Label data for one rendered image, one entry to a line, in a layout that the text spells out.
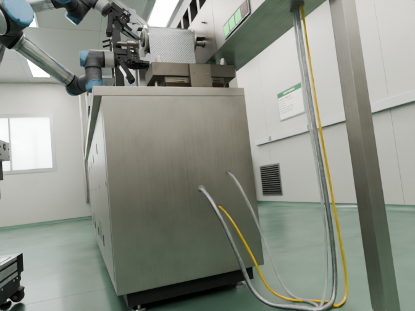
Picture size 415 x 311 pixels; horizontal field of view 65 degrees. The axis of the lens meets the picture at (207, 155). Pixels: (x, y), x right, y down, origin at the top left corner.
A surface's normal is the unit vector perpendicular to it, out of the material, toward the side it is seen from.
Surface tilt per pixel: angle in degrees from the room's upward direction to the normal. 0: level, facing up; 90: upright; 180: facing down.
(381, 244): 90
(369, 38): 90
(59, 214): 90
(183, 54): 90
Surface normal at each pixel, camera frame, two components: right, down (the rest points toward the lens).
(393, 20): -0.93, 0.07
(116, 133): 0.36, -0.11
